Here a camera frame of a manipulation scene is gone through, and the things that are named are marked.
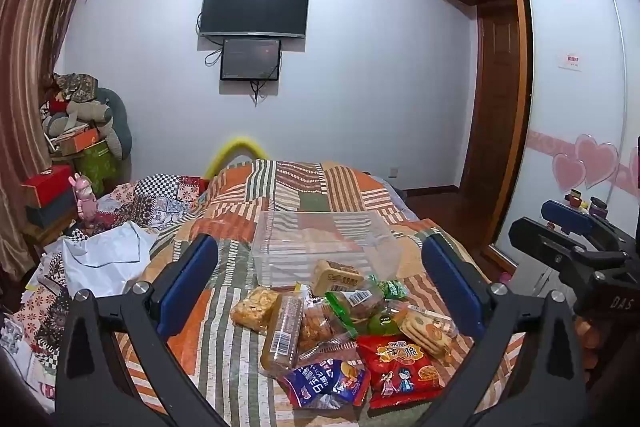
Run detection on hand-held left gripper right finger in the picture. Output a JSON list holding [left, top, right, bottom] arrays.
[[415, 233, 588, 427]]

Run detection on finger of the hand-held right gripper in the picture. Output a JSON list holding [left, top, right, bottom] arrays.
[[541, 200, 597, 234], [509, 217, 591, 270]]

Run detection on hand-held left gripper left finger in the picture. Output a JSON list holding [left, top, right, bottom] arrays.
[[54, 233, 231, 427]]

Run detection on golden crispy snack packet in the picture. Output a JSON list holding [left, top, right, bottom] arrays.
[[230, 286, 280, 334]]

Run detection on green-edged bread packet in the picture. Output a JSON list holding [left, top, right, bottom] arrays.
[[325, 288, 387, 333]]

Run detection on red snack bag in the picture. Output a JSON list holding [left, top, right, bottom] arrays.
[[356, 334, 447, 411]]

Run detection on long clear biscuit packet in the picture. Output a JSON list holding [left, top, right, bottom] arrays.
[[260, 293, 306, 376]]

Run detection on beige cake packet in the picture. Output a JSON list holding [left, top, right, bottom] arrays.
[[311, 259, 366, 298]]

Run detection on clear plastic storage container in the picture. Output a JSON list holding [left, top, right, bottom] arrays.
[[250, 209, 401, 288]]

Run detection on blue snack bag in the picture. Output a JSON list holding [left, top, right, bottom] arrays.
[[281, 358, 372, 410]]

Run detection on cracker packet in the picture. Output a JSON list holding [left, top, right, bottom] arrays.
[[399, 304, 459, 361]]

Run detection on small green snack packet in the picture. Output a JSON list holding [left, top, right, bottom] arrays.
[[375, 278, 409, 303]]

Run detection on round green snack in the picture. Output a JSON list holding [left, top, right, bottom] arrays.
[[367, 312, 402, 336]]

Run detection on striped patchwork quilt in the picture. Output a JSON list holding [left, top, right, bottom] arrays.
[[115, 158, 506, 427]]

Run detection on white cloth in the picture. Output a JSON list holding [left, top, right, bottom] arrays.
[[60, 221, 159, 301]]

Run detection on wardrobe sliding door pink hearts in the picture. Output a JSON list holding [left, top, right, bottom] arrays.
[[487, 0, 640, 279]]

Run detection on checkered floral quilt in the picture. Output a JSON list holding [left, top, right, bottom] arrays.
[[0, 173, 212, 410]]

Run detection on wooden door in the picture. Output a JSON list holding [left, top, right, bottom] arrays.
[[459, 1, 524, 196]]

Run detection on pink rabbit toy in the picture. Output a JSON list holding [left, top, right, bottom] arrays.
[[69, 173, 99, 224]]

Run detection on clear round cookie packet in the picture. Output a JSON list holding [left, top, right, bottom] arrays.
[[298, 301, 358, 358]]

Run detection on yellow foam tube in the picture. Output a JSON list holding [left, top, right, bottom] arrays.
[[204, 137, 274, 181]]

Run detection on wooden bedside stand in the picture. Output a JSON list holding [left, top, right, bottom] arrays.
[[21, 212, 77, 260]]

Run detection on grey box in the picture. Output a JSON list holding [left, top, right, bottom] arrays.
[[25, 192, 79, 229]]

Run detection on red box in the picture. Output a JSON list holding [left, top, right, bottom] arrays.
[[21, 165, 74, 208]]

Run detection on orange box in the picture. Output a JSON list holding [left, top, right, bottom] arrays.
[[56, 127, 102, 156]]

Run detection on grey plush toy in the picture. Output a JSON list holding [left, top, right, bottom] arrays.
[[64, 99, 114, 126]]

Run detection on patterned dark cloth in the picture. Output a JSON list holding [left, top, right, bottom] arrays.
[[53, 73, 100, 103]]

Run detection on brown striped curtain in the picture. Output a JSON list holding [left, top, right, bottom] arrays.
[[0, 0, 102, 284]]

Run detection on small black wall monitor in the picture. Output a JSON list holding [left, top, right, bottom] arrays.
[[220, 37, 282, 82]]

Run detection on wall-mounted black television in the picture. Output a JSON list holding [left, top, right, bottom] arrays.
[[197, 0, 311, 40]]

